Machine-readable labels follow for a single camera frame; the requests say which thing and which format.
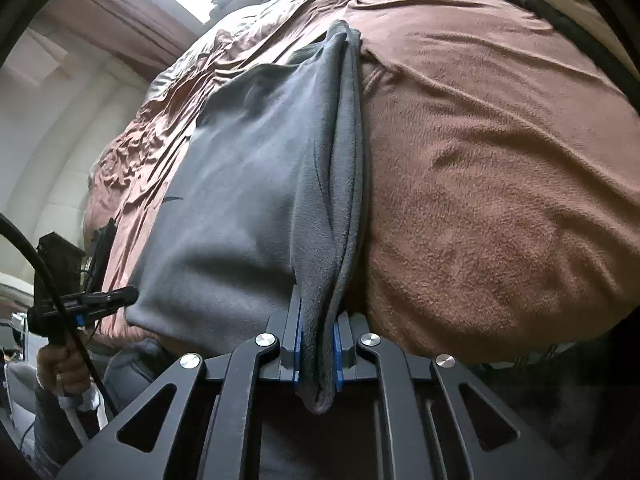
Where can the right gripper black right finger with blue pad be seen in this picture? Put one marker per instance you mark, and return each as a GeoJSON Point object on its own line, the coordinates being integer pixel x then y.
{"type": "Point", "coordinates": [433, 418]}

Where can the brown fleece blanket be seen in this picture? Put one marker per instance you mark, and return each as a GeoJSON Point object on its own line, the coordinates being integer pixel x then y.
{"type": "Point", "coordinates": [505, 190]}

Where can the grey fleece garment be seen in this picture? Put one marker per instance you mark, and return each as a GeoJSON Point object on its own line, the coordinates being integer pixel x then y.
{"type": "Point", "coordinates": [267, 203]}

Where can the cream padded headboard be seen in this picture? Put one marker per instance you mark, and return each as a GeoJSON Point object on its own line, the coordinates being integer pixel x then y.
{"type": "Point", "coordinates": [52, 193]}

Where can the brown curtain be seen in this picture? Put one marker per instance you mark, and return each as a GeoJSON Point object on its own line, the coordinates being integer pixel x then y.
{"type": "Point", "coordinates": [146, 35]}

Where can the person's left hand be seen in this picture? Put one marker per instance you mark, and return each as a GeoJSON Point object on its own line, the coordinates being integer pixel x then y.
{"type": "Point", "coordinates": [61, 369]}

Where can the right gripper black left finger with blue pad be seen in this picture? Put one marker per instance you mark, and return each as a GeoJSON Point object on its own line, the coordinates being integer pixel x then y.
{"type": "Point", "coordinates": [195, 421]}

